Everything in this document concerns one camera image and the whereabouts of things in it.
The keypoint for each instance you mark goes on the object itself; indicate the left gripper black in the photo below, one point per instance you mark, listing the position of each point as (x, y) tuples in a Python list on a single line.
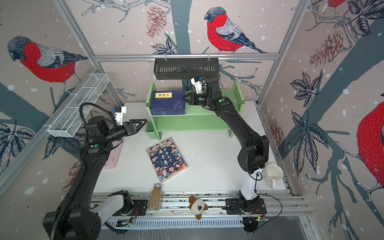
[(132, 129)]

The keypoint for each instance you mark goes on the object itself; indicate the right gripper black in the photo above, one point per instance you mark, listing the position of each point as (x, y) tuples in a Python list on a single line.
[(195, 98)]

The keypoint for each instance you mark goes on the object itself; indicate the dark blue bottom book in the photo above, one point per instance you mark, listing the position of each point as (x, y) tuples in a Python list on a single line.
[(168, 100)]

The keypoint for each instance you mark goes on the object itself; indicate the blue book wide yellow label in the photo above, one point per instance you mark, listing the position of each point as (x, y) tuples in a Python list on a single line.
[(167, 113)]

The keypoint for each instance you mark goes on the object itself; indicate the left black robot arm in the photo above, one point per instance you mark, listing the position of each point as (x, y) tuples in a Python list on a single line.
[(74, 219)]

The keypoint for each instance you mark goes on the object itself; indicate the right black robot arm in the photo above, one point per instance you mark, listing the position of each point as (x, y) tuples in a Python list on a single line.
[(254, 153)]

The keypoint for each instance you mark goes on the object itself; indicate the green two-tier wooden shelf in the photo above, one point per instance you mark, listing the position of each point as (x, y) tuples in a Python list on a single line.
[(195, 119)]

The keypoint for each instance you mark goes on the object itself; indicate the dark hanging perforated basket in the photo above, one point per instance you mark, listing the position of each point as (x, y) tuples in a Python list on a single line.
[(186, 68)]

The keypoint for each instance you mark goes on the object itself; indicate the pink flat tray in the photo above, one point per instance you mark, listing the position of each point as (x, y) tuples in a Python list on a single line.
[(113, 159)]

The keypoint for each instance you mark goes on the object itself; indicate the illustrated Chinese history book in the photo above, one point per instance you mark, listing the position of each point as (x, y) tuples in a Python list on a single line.
[(166, 159)]

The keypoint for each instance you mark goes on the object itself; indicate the glass jar of grains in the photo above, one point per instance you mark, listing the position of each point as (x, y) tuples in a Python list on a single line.
[(156, 197)]

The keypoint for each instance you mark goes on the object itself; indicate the brown white plush toy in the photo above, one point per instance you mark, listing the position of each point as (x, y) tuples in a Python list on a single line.
[(197, 206)]

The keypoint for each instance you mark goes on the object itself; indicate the white ceramic mug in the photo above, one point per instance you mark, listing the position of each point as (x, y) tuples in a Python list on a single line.
[(272, 173)]

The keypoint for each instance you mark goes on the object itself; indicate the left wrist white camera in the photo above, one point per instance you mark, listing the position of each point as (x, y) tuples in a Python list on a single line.
[(119, 112)]

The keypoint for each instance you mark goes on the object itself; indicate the white wire mesh tray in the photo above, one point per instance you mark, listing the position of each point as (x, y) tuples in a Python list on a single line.
[(69, 120)]

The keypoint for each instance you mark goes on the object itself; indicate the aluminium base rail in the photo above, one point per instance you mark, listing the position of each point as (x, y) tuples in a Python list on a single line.
[(215, 204)]

